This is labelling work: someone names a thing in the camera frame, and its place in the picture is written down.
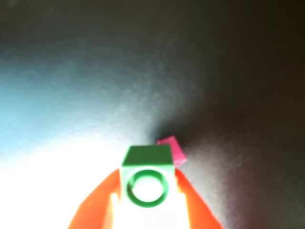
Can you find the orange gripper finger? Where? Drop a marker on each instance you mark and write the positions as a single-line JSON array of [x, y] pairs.
[[95, 207], [200, 210]]

